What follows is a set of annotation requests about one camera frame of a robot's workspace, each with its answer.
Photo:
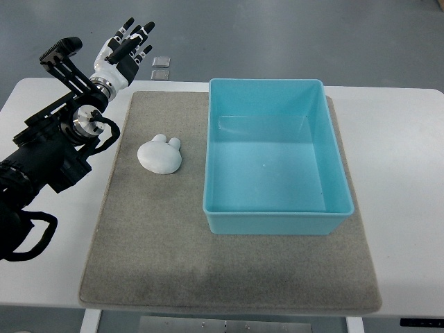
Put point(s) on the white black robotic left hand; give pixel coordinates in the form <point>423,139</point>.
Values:
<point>119,59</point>

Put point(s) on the white bunny toy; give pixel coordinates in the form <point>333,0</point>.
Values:
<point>159,155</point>

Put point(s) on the blue plastic box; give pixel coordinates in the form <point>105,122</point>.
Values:
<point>273,164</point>

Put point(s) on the lower floor outlet plate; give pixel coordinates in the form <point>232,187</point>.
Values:
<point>160,74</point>

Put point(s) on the floor outlet plate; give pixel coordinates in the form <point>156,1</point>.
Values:
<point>161,62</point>
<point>160,74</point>

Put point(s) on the upper floor outlet plate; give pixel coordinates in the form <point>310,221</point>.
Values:
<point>161,62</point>

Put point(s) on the grey felt mat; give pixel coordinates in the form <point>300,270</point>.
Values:
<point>153,250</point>

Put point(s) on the white left table leg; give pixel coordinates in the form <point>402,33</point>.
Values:
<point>91,320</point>

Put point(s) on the white table leg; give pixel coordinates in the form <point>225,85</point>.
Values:
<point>91,320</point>
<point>355,324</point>

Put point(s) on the white right table leg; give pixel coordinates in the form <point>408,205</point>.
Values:
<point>355,324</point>

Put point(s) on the black table control panel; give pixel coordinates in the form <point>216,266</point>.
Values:
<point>422,322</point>

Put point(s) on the metal table base plate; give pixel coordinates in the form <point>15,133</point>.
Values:
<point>171,324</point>

